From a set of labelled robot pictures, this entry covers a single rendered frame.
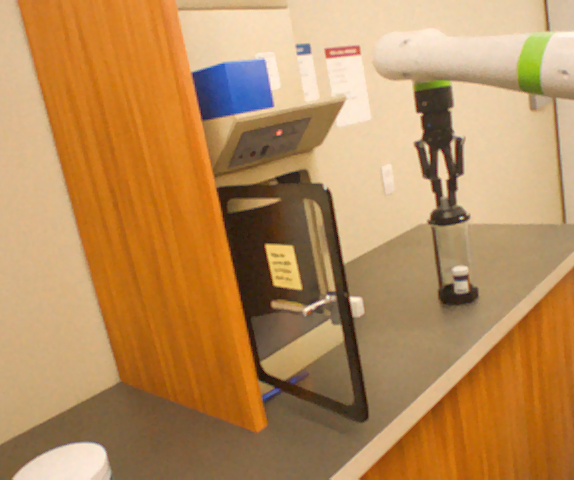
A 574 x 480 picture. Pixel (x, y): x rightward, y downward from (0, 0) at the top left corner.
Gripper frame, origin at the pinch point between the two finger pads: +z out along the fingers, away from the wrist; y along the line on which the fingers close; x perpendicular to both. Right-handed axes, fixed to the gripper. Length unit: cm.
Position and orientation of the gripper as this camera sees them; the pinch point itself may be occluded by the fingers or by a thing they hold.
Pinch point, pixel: (445, 193)
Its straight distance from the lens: 150.5
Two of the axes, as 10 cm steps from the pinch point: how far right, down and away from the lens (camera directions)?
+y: -7.2, -0.2, 6.9
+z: 1.8, 9.6, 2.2
